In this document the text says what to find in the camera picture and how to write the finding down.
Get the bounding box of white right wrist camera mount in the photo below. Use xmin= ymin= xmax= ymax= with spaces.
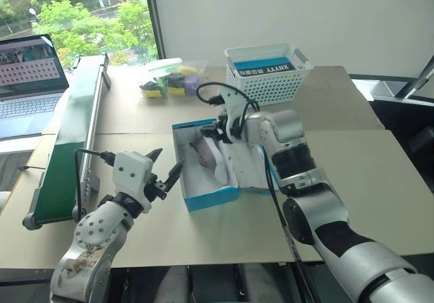
xmin=219 ymin=85 xmax=252 ymax=145

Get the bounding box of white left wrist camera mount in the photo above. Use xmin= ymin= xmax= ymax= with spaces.
xmin=112 ymin=150 xmax=155 ymax=214

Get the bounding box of black window frame post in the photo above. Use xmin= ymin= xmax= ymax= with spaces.
xmin=142 ymin=0 xmax=167 ymax=60

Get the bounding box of white plastic lattice basket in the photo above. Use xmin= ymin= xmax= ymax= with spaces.
xmin=224 ymin=43 xmax=315 ymax=107

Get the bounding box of pale pink shoe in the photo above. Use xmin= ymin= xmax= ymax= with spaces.
xmin=208 ymin=136 xmax=229 ymax=184
xmin=188 ymin=136 xmax=218 ymax=169

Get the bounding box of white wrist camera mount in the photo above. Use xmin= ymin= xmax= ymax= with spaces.
xmin=112 ymin=150 xmax=155 ymax=214
xmin=219 ymin=85 xmax=252 ymax=145

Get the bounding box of blue and white shoebox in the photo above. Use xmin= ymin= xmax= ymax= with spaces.
xmin=171 ymin=119 xmax=283 ymax=213

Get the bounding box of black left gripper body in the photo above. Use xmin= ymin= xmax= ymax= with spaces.
xmin=143 ymin=172 xmax=170 ymax=203

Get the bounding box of open grey laptop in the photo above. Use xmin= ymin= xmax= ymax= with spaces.
xmin=0 ymin=33 xmax=71 ymax=140

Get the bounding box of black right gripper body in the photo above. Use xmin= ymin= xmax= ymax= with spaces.
xmin=216 ymin=110 xmax=233 ymax=144

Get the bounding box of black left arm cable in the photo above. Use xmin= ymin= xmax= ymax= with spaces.
xmin=74 ymin=148 xmax=115 ymax=223

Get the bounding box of green conveyor belt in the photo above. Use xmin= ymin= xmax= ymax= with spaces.
xmin=22 ymin=53 xmax=113 ymax=231

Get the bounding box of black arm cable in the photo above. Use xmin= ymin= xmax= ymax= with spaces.
xmin=74 ymin=148 xmax=115 ymax=223
xmin=196 ymin=82 xmax=321 ymax=303

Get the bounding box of purple sponge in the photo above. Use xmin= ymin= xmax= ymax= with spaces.
xmin=184 ymin=75 xmax=199 ymax=97

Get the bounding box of clear plastic bag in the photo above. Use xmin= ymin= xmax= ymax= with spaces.
xmin=138 ymin=58 xmax=209 ymax=100

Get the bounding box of yellow and green sponge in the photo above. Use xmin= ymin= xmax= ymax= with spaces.
xmin=167 ymin=83 xmax=186 ymax=97
xmin=141 ymin=86 xmax=167 ymax=99

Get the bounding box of blue printed carton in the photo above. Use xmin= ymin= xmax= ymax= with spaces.
xmin=233 ymin=56 xmax=300 ymax=77

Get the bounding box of silver metal stand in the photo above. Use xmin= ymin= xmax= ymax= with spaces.
xmin=394 ymin=58 xmax=434 ymax=100

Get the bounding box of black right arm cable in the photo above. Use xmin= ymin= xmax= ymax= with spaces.
xmin=196 ymin=82 xmax=321 ymax=303

